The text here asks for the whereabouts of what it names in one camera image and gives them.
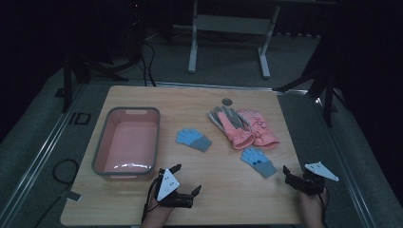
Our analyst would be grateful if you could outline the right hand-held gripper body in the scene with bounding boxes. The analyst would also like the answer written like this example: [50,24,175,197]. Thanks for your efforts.
[293,161,340,197]

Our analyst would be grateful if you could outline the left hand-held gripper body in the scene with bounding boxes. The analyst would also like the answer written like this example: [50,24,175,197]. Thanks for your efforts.
[156,167,195,209]

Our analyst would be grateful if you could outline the blue gray glove dark dots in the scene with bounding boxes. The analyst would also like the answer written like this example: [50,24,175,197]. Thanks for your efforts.
[240,146,278,179]

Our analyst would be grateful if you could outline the blue gray knit glove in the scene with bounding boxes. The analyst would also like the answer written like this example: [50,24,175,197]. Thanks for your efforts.
[175,127,213,153]

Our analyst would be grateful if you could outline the pink basin with gray rim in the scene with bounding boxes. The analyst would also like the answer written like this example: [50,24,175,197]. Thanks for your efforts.
[91,106,162,182]

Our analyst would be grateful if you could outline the pink ski glove gray palm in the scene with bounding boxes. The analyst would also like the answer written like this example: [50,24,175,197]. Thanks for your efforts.
[207,105,256,151]

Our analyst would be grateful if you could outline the person's right hand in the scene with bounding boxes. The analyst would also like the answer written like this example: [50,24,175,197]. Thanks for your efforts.
[297,186,329,228]

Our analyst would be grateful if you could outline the person's left hand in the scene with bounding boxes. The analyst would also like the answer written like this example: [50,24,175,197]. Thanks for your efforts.
[140,197,174,228]

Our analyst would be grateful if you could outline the black tripod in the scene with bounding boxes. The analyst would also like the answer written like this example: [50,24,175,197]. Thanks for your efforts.
[273,62,338,128]
[61,52,130,114]

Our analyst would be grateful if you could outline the gray tape piece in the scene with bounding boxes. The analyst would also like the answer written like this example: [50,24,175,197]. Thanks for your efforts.
[59,189,83,202]

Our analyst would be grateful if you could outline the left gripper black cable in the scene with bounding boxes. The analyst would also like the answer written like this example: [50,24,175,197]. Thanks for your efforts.
[141,175,164,223]

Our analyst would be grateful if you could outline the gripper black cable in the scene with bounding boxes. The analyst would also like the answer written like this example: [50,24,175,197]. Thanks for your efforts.
[319,185,331,228]
[141,175,164,223]

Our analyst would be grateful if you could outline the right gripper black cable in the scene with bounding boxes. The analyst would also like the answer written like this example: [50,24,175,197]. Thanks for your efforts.
[319,185,331,228]

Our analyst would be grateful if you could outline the metal floor rail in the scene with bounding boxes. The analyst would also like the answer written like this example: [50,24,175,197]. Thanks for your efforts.
[312,94,378,228]
[0,83,88,228]

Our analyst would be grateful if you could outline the black hanging cables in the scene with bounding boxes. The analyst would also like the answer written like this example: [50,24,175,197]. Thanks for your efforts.
[138,40,158,87]

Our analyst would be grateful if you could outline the black floor cable loop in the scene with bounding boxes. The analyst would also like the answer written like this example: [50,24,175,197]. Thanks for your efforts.
[33,158,80,228]

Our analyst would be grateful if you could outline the white desk frame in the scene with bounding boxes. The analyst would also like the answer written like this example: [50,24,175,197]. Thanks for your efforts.
[187,0,282,80]

